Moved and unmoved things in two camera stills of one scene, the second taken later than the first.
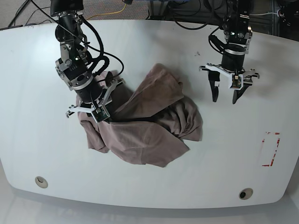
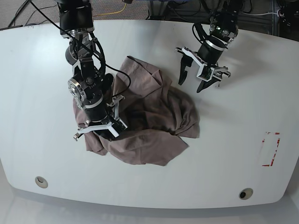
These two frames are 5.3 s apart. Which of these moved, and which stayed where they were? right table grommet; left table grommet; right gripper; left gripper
Moved: left gripper; right gripper
Stayed: left table grommet; right table grommet
